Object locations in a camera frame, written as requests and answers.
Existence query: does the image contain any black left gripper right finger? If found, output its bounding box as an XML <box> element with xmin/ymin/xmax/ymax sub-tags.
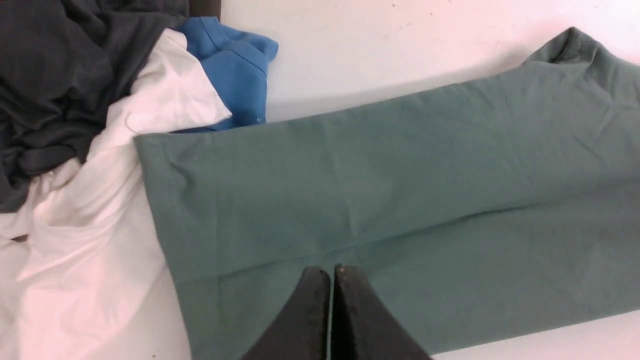
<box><xmin>330</xmin><ymin>265</ymin><xmax>431</xmax><ymax>360</ymax></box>

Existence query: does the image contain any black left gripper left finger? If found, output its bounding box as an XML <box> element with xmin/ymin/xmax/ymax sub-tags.
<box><xmin>242</xmin><ymin>266</ymin><xmax>331</xmax><ymax>360</ymax></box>

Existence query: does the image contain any green long sleeve shirt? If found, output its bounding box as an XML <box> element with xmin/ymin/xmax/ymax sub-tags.
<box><xmin>135</xmin><ymin>28</ymin><xmax>640</xmax><ymax>360</ymax></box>

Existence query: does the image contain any white shirt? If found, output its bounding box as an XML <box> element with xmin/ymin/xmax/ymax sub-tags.
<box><xmin>1</xmin><ymin>29</ymin><xmax>231</xmax><ymax>360</ymax></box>

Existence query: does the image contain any blue shirt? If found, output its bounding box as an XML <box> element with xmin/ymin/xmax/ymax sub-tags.
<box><xmin>179</xmin><ymin>16</ymin><xmax>279</xmax><ymax>133</ymax></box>

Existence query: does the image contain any dark grey shirt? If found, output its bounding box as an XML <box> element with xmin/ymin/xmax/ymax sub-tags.
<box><xmin>1</xmin><ymin>0</ymin><xmax>190</xmax><ymax>214</ymax></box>

